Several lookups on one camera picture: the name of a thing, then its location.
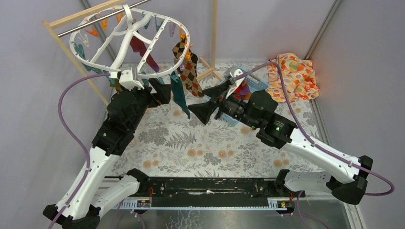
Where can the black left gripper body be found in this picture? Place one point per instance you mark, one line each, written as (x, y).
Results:
(150, 96)

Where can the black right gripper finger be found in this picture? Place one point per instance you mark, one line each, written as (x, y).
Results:
(203, 111)
(220, 91)

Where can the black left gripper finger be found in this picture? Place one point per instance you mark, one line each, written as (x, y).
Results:
(145, 83)
(163, 92)

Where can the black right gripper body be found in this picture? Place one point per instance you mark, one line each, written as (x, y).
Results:
(235, 108)

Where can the purple yellow striped sock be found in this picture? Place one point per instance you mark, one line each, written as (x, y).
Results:
(243, 91)

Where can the white plastic clip hanger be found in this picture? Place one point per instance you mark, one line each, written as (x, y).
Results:
(132, 20)

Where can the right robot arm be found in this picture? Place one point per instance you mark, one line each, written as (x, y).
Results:
(344, 176)

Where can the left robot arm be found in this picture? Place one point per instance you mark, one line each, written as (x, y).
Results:
(81, 207)

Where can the dark green sock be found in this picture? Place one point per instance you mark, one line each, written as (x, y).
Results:
(178, 93)

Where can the olive orange sock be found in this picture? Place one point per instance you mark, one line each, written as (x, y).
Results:
(114, 83)

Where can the floral patterned table mat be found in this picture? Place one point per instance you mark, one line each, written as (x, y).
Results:
(170, 143)

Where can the light blue plastic basket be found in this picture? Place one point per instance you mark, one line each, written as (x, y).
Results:
(256, 82)

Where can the brown argyle sock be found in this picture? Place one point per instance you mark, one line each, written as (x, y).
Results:
(188, 68)

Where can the maroon purple sock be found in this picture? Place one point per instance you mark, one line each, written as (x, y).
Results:
(139, 46)

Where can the purple clothespin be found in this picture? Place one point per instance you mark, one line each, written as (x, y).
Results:
(172, 28)

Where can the floral orange cloth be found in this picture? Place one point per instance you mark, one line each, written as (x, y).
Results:
(299, 79)

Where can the orange clothespin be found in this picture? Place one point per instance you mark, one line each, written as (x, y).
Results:
(92, 31)
(104, 22)

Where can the metal hanging rod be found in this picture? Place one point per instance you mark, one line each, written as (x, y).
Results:
(99, 19)

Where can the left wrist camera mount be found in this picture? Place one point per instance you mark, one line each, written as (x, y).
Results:
(128, 80)

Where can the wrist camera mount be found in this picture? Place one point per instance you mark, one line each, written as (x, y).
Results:
(128, 80)
(233, 73)

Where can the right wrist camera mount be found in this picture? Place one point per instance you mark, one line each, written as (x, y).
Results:
(233, 73)

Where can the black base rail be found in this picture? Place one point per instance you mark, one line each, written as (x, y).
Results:
(217, 192)

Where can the wooden drying rack frame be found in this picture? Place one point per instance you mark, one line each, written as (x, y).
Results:
(72, 21)

